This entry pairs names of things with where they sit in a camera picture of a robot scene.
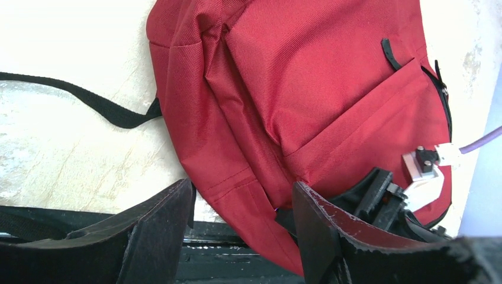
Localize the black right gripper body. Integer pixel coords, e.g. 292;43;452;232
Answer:
328;167;451;241

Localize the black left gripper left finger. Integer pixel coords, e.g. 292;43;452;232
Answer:
1;179;195;283

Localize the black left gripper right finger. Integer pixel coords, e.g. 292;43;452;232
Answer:
292;182;501;283

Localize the red backpack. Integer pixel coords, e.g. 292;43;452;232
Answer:
0;0;453;277

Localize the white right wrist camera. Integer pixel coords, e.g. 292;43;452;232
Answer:
402;143;462;212

